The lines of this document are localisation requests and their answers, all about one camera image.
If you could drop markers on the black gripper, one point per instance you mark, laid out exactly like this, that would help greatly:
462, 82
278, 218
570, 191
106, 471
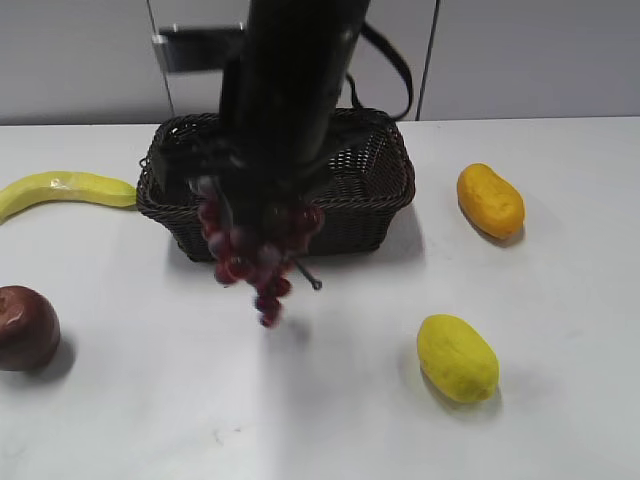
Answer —
213, 166

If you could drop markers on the purple grape bunch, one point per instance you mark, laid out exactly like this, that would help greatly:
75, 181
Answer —
260, 250

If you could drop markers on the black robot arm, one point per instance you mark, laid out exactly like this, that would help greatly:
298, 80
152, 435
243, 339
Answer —
282, 75

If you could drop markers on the black woven plastic basket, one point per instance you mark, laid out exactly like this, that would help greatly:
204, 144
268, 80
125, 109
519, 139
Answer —
370, 182

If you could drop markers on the yellow green banana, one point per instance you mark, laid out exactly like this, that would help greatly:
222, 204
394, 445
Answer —
65, 186

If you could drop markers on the orange mango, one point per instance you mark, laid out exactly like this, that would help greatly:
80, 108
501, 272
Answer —
490, 202

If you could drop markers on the yellow lemon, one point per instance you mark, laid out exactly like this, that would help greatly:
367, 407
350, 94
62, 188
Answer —
456, 359

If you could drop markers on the dark red apple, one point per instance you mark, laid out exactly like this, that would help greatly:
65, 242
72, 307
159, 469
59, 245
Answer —
30, 329

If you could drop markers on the silver arm base bracket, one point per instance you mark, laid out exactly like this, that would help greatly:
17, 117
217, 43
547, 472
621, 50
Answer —
197, 49

